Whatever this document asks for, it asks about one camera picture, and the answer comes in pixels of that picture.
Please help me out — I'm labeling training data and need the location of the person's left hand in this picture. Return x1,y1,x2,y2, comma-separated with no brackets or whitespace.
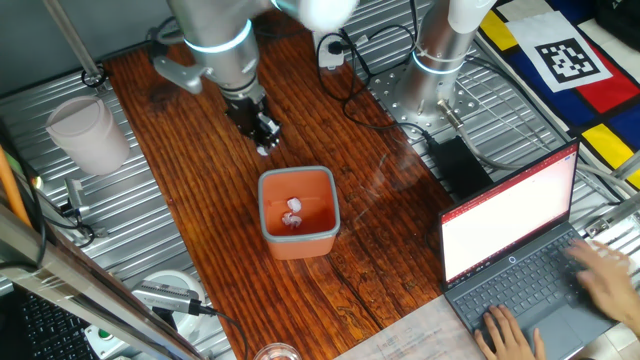
473,304,548,360

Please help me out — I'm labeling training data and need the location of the black power adapter box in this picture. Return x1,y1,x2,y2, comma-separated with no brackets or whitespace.
428,135,495,202

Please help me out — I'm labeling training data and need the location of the black camera cable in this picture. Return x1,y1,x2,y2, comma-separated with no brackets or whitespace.
198,303,251,360

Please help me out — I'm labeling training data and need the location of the silver ribbed camera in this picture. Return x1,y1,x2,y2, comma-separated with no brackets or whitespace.
131,279,205,317

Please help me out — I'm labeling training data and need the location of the orange wooden stick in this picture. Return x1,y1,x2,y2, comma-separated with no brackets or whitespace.
0,147,32,229

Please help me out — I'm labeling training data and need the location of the black keyboard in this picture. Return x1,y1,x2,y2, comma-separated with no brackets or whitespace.
17,292,104,360

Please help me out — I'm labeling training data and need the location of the brown wood grain board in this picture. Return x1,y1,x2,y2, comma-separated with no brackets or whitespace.
102,9,482,360

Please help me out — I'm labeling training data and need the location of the pale pink lidded bin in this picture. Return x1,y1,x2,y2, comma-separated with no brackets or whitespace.
45,95,132,177

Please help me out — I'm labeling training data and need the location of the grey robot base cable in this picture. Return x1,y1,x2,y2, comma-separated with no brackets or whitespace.
437,98,640,197

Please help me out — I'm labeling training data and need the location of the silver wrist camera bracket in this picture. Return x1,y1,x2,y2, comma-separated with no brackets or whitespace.
151,53,209,96

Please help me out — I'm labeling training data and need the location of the grey laptop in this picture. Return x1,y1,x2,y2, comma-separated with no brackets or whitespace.
438,139,622,360

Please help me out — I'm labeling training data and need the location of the white paper marker tag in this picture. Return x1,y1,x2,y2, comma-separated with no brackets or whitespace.
504,10,614,94

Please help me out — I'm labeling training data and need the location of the white round device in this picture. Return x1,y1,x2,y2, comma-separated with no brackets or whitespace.
133,269,207,342

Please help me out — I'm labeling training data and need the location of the black bag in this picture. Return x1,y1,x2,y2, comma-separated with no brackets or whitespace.
593,0,640,52

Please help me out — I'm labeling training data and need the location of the black adapter power cable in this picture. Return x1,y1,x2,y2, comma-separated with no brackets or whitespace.
314,29,437,147

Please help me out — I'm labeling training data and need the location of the white power strip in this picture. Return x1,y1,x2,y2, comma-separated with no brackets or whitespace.
311,28,352,71

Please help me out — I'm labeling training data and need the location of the silver metal pole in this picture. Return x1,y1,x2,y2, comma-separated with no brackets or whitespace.
41,0,107,92

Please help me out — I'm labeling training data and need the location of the aluminium frame beam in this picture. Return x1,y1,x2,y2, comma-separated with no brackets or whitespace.
0,202,207,360

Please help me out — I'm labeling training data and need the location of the green button control box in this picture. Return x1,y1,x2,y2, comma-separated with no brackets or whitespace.
82,323,132,360

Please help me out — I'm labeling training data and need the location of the clear drinking glass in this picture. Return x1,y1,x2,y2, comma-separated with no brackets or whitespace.
253,342,302,360

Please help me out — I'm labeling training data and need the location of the orange square trash can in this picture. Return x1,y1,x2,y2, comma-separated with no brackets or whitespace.
257,165,342,261

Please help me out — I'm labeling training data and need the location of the person's right hand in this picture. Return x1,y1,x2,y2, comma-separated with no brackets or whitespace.
563,238,640,327

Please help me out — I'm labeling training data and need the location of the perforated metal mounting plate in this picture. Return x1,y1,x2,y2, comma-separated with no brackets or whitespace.
367,62,484,142

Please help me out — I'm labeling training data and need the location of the silver clamp with black knob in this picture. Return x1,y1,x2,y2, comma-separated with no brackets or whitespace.
58,176,109,239

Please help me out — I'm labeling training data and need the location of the colourful block pattern mat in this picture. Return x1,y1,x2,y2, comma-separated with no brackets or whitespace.
474,0,640,192

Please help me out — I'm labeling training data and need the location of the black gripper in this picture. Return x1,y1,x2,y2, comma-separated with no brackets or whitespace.
223,88,282,152

